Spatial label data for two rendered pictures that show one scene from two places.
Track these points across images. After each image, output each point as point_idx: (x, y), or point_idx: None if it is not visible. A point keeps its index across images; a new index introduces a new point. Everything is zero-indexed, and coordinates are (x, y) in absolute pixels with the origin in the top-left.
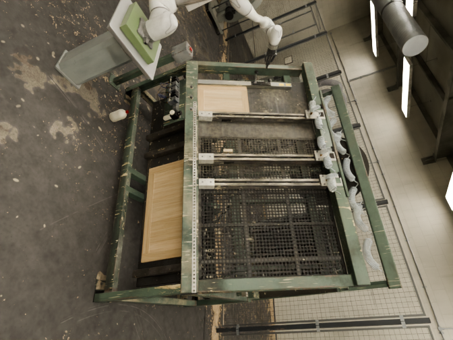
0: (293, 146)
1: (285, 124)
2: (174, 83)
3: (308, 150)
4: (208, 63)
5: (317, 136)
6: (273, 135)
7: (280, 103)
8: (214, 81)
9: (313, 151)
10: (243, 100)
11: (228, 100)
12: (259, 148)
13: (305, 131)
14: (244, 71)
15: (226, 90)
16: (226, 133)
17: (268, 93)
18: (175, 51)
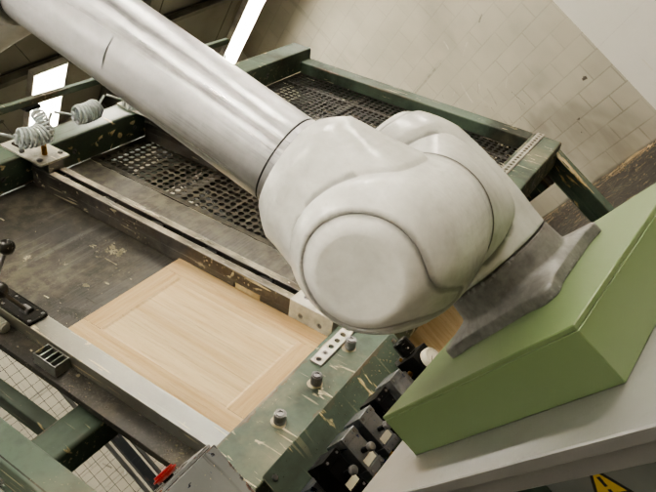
0: (161, 173)
1: None
2: (355, 439)
3: (143, 155)
4: None
5: (89, 151)
6: (176, 206)
7: (41, 245)
8: (162, 401)
9: (134, 149)
10: (140, 298)
11: (184, 327)
12: (243, 206)
13: (91, 175)
14: None
15: (148, 359)
16: (289, 265)
17: (24, 283)
18: None
